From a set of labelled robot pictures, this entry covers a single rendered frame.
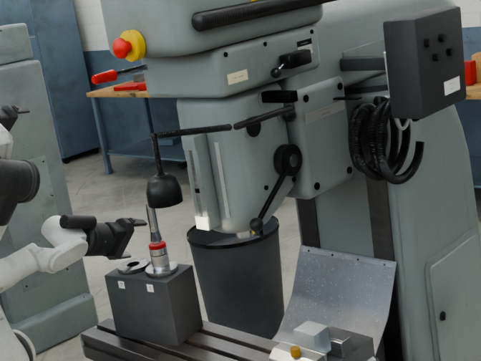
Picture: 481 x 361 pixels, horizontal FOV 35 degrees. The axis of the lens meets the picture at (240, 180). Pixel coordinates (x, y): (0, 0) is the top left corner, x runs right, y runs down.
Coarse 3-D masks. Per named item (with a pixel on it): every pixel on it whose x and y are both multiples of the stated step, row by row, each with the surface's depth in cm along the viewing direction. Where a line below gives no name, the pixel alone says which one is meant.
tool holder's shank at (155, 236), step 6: (150, 210) 201; (150, 216) 202; (156, 216) 203; (150, 222) 202; (156, 222) 203; (150, 228) 203; (156, 228) 203; (150, 234) 203; (156, 234) 203; (150, 240) 204; (156, 240) 203
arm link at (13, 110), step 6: (0, 108) 227; (6, 108) 227; (12, 108) 227; (0, 114) 224; (6, 114) 226; (12, 114) 226; (0, 120) 223; (6, 120) 226; (12, 120) 227; (6, 126) 227; (12, 126) 229
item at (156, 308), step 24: (120, 264) 213; (144, 264) 210; (120, 288) 209; (144, 288) 204; (168, 288) 200; (192, 288) 208; (120, 312) 212; (144, 312) 207; (168, 312) 202; (192, 312) 209; (120, 336) 215; (144, 336) 210; (168, 336) 205
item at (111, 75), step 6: (138, 66) 163; (144, 66) 164; (102, 72) 157; (108, 72) 157; (114, 72) 158; (120, 72) 159; (126, 72) 160; (132, 72) 162; (96, 78) 155; (102, 78) 156; (108, 78) 157; (114, 78) 158; (96, 84) 156
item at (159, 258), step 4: (164, 248) 204; (152, 252) 203; (156, 252) 203; (160, 252) 203; (164, 252) 204; (152, 256) 204; (156, 256) 203; (160, 256) 204; (164, 256) 204; (152, 260) 204; (156, 260) 204; (160, 260) 204; (164, 260) 204; (168, 260) 206; (152, 264) 205; (156, 264) 204; (160, 264) 204; (164, 264) 204; (168, 264) 206; (152, 268) 206; (156, 268) 205; (160, 268) 204; (164, 268) 205
